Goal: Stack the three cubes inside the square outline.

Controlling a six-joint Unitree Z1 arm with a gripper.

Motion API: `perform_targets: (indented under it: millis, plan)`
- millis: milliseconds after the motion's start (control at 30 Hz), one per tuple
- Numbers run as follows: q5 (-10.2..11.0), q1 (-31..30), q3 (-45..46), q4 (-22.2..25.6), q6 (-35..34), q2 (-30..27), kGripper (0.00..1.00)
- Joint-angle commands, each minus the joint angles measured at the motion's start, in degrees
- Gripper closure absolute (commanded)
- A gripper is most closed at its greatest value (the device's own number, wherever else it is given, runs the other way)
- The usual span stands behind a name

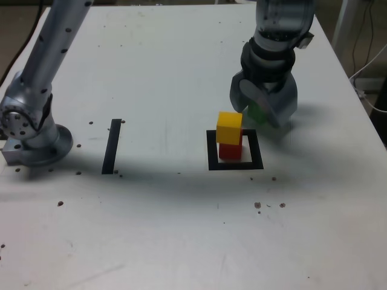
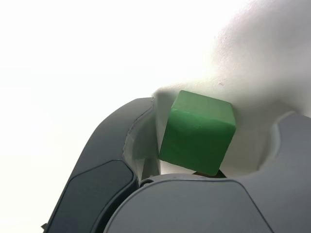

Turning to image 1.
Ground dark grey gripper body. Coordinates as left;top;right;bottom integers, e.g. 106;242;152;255
262;80;287;95

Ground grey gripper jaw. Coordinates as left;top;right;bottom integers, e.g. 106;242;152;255
229;71;253;115
239;74;299;130

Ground green cube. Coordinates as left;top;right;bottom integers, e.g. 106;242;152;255
247;101;268;125

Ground yellow cube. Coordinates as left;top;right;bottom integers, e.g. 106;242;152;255
215;111;244;145

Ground red cube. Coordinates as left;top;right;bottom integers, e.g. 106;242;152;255
218;141;243;160

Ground black tape square outline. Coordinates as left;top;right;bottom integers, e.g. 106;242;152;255
206;129;264;172

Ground white metal stand leg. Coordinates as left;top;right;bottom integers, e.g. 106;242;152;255
331;0;359;61

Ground black tape strip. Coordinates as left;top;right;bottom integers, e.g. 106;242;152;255
101;118;123;175

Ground small grey wrist camera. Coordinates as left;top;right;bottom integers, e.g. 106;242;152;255
298;31;315;49

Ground black cable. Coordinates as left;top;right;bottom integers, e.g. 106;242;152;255
350;0;377;79

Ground white cable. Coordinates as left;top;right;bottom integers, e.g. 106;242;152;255
349;43;387;114

